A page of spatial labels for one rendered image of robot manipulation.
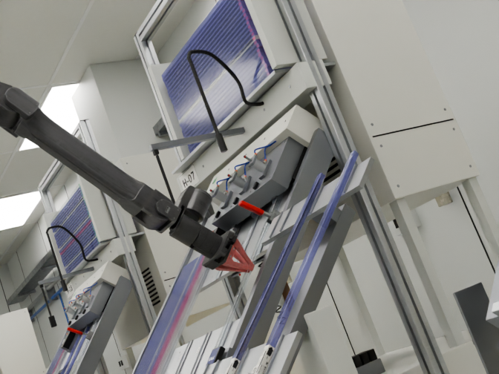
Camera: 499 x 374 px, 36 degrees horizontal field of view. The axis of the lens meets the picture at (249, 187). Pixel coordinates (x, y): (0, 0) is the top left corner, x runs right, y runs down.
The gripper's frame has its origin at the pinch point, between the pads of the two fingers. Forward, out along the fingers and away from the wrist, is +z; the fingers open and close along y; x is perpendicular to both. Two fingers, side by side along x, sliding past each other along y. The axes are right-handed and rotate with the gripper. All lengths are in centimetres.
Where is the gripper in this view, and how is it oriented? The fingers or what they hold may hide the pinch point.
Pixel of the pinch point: (249, 267)
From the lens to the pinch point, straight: 174.7
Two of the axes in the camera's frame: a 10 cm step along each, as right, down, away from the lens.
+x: -3.3, 7.8, -5.2
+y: -4.6, 3.5, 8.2
